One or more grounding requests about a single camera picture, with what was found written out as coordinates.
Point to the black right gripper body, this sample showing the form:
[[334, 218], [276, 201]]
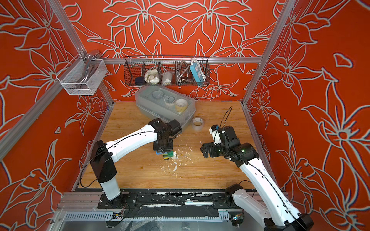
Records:
[[219, 150]]

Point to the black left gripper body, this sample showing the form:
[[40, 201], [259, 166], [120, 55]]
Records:
[[167, 146]]

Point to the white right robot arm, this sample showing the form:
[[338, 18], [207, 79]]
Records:
[[276, 213]]

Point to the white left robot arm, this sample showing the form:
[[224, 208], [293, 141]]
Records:
[[106, 154]]

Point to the clear tape roll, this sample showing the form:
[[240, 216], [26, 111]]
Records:
[[197, 123]]

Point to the yellow tape roll in box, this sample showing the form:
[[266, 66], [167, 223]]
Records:
[[181, 105]]

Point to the grey plastic storage box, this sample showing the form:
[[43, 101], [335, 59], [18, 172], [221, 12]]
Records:
[[159, 102]]

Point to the white cup in basket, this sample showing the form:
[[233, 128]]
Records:
[[167, 78]]

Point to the dark round object in basket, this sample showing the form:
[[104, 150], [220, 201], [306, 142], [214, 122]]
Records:
[[139, 81]]

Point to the white crumpled cloth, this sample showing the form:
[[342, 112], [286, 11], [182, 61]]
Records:
[[152, 76]]

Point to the metal tongs in basket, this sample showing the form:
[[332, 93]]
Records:
[[182, 71]]

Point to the aluminium rear crossbar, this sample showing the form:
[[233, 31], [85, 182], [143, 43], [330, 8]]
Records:
[[211, 60]]

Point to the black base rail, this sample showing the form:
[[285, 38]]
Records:
[[171, 203]]

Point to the white slotted cable duct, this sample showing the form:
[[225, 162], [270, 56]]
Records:
[[111, 216]]

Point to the black wire basket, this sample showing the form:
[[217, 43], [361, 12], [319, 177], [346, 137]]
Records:
[[166, 70]]

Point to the clear acrylic wall bin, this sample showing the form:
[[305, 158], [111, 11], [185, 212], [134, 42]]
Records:
[[83, 77]]

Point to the aluminium frame post right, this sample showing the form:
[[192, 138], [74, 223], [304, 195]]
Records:
[[287, 8]]

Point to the aluminium frame post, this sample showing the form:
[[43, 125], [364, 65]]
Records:
[[287, 8], [77, 43]]

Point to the aluminium frame post left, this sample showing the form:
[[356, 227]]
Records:
[[77, 43]]

